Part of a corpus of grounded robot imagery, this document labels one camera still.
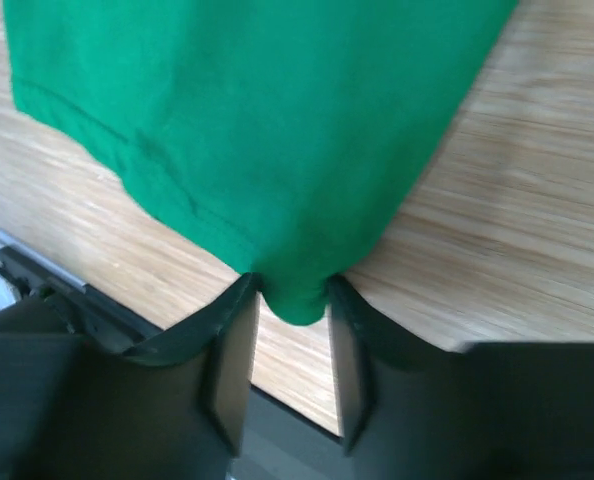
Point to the green t-shirt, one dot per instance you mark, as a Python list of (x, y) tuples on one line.
[(280, 136)]

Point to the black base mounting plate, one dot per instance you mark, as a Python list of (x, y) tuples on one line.
[(287, 425)]

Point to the aluminium frame rail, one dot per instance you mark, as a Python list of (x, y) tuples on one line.
[(7, 240)]

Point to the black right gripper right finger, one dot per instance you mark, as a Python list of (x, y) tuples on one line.
[(494, 410)]

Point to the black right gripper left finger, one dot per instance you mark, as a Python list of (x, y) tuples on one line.
[(38, 355)]

